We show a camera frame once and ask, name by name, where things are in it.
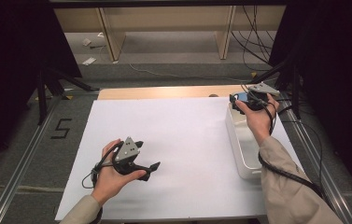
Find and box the left hand-held gripper cable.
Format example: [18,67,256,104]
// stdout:
[81,141,125,189]

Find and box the black metal stand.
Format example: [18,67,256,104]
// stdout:
[249,59,303,119]
[35,66,100,126]

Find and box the metal floor rail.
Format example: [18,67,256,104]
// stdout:
[276,91,352,224]
[0,92,63,224]

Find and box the right hand-held gripper cable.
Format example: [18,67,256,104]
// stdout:
[240,83,331,203]

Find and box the person's right hand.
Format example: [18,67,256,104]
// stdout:
[234,93,280,147]

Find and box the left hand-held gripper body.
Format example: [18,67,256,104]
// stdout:
[111,136,150,182]

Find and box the person's left hand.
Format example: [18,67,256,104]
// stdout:
[91,138,148,206]

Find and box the bundle of black cables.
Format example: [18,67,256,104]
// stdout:
[230,5,275,73]

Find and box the white board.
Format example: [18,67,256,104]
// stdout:
[55,94,305,221]

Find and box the white floor cable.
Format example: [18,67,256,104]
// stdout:
[129,63,253,84]

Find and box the light wooden desk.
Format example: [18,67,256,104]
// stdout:
[53,4,287,62]

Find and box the black curtain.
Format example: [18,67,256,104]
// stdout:
[268,0,352,200]
[0,0,83,185]

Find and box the black floor cable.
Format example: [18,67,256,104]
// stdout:
[276,97,325,191]

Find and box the hand-held gripper cable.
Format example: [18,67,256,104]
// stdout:
[81,141,125,189]
[240,83,331,203]

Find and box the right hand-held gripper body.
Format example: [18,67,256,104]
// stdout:
[236,82,280,111]

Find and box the white plastic storage box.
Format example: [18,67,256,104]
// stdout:
[225,104,263,181]

